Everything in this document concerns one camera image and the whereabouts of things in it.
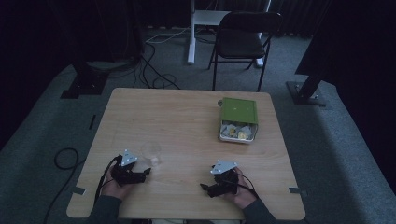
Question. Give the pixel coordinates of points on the yellow small packet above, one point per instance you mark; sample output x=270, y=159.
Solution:
x=242, y=135
x=232, y=132

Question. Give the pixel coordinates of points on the black stand with square base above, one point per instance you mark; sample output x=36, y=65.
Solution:
x=85, y=82

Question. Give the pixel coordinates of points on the white box with green lid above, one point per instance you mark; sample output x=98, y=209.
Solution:
x=239, y=119

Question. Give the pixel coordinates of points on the clear glass cup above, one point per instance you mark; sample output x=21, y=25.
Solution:
x=151, y=155

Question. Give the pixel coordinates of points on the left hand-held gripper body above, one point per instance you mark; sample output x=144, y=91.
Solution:
x=124, y=174

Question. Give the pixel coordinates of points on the black tape strip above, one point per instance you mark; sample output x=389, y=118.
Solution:
x=92, y=122

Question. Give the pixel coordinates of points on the grey small packet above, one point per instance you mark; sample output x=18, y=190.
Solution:
x=225, y=128
x=246, y=129

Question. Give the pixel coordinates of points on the grey tape piece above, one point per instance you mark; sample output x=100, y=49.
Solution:
x=78, y=190
x=297, y=190

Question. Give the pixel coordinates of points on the person's right hand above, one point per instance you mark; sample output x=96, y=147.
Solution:
x=241, y=194

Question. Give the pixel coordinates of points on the black folding chair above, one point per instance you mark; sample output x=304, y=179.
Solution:
x=243, y=40

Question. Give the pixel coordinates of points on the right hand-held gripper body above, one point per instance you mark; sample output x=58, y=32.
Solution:
x=225, y=179

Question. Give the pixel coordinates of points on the person's left hand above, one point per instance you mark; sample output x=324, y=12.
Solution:
x=116, y=188

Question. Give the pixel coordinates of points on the black slanted post with base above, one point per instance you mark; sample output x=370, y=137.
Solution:
x=308, y=90

